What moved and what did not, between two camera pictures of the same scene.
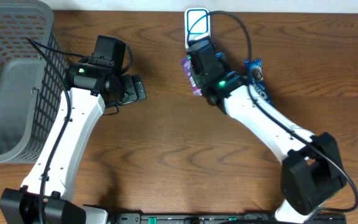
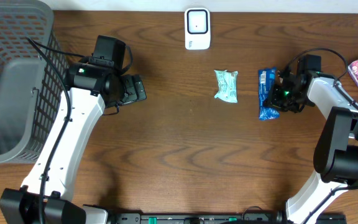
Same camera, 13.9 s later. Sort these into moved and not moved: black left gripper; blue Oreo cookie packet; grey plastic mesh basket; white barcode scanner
Moved: blue Oreo cookie packet
Not moved: black left gripper; white barcode scanner; grey plastic mesh basket
